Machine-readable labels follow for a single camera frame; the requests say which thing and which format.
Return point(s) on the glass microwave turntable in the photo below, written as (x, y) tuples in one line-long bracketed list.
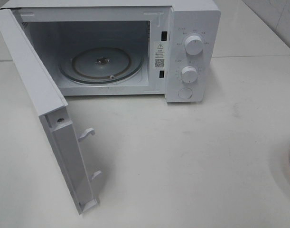
[(101, 65)]

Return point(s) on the white microwave oven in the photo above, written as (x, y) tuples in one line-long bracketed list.
[(156, 29)]

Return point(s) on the white microwave knob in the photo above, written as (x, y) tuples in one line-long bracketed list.
[(189, 74), (193, 44)]

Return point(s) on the round white door button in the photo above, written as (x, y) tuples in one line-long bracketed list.
[(185, 93)]

